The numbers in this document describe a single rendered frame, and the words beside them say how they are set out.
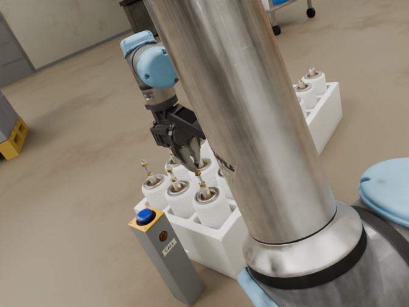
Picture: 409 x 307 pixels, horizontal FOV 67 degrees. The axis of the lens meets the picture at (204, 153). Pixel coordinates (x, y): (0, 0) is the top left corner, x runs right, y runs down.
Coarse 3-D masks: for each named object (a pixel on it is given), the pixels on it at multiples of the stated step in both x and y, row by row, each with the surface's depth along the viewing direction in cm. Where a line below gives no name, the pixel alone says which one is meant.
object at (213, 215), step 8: (192, 200) 88; (216, 200) 84; (224, 200) 86; (200, 208) 84; (208, 208) 84; (216, 208) 84; (224, 208) 86; (200, 216) 87; (208, 216) 85; (216, 216) 85; (224, 216) 87; (208, 224) 87; (216, 224) 87
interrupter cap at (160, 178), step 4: (156, 176) 105; (160, 176) 104; (148, 180) 104; (160, 180) 102; (144, 184) 103; (148, 184) 102; (152, 184) 102; (156, 184) 100; (160, 184) 100; (144, 188) 101; (148, 188) 100; (152, 188) 99
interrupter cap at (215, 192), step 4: (208, 188) 89; (212, 188) 88; (216, 188) 88; (196, 192) 89; (200, 192) 89; (212, 192) 87; (216, 192) 86; (196, 196) 88; (200, 196) 88; (212, 196) 86; (216, 196) 85; (196, 200) 86; (200, 200) 86; (204, 200) 85; (208, 200) 85; (212, 200) 84; (200, 204) 85; (204, 204) 84
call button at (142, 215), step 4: (148, 208) 78; (140, 212) 77; (144, 212) 77; (148, 212) 76; (136, 216) 76; (140, 216) 76; (144, 216) 75; (148, 216) 75; (140, 220) 75; (144, 220) 75; (148, 220) 76
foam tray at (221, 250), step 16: (176, 224) 93; (192, 224) 90; (224, 224) 86; (240, 224) 88; (192, 240) 92; (208, 240) 86; (224, 240) 82; (240, 240) 88; (192, 256) 100; (208, 256) 92; (224, 256) 86; (240, 256) 89; (224, 272) 92
